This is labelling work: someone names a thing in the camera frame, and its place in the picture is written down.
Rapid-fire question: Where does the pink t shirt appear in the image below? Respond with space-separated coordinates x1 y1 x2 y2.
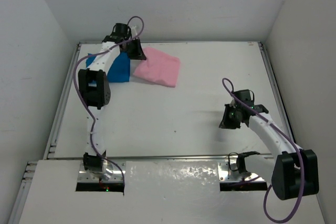
133 47 181 88

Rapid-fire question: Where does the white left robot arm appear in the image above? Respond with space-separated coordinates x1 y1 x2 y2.
73 23 146 174

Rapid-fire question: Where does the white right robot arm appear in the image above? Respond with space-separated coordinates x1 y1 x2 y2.
219 104 319 200

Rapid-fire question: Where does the blue folded t shirt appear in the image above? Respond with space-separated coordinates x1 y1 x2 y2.
78 52 131 85

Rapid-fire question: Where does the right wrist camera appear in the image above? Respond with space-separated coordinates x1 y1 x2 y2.
233 89 255 109

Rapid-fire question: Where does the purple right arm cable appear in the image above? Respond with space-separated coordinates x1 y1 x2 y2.
222 78 305 223

